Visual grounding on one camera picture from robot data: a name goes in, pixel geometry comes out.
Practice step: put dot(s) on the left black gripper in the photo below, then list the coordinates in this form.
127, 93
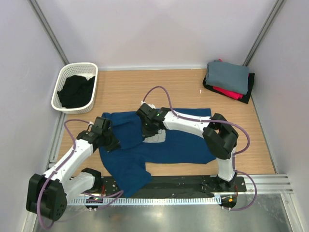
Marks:
114, 142

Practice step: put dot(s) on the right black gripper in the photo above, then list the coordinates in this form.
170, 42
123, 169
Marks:
146, 133

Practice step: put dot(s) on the blue mickey t-shirt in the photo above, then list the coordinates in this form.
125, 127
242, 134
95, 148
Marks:
128, 163

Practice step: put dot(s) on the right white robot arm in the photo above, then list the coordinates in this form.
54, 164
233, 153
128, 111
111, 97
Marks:
220, 137

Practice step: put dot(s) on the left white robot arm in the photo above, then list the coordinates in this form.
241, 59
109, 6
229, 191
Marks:
49, 193

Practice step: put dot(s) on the black t-shirt in basket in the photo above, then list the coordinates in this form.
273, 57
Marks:
76, 92

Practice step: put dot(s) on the white plastic laundry basket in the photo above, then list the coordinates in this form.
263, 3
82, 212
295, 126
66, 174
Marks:
85, 69

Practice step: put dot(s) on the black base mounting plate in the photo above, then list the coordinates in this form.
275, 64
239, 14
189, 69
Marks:
163, 187

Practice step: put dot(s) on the folded pink t-shirt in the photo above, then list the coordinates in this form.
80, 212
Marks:
231, 94

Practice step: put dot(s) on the folded grey t-shirt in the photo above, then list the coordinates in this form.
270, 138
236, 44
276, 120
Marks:
229, 77

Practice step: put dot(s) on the folded black t-shirt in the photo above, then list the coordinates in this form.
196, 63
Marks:
244, 98

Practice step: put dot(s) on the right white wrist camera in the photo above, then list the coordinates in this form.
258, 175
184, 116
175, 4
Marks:
150, 105

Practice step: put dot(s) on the white slotted cable duct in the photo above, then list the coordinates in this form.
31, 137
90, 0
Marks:
83, 200

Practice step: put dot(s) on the aluminium frame rail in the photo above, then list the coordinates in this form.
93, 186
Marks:
263, 184

